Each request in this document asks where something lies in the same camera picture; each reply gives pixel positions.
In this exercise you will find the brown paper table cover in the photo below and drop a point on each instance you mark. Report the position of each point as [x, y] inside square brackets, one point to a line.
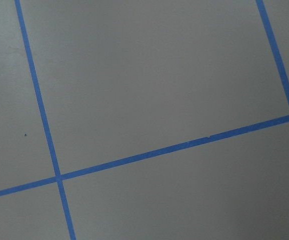
[144, 119]

